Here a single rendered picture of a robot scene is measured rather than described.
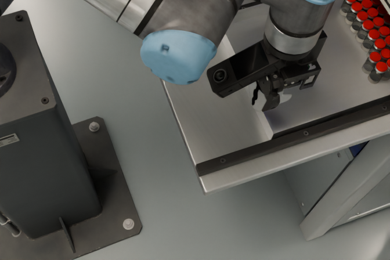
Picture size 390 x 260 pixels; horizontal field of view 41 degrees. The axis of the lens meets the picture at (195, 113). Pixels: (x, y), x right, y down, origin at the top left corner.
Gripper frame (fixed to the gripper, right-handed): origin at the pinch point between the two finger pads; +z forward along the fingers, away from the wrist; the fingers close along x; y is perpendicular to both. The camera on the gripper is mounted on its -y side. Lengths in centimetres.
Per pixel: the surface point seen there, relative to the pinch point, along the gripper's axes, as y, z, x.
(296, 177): 29, 72, 5
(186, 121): -11.4, 3.8, 2.7
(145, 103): -6, 92, 55
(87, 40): -19, 92, 88
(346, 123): 14.5, 1.4, -7.7
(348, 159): 27.8, 33.8, -5.4
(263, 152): -1.3, 1.8, -7.9
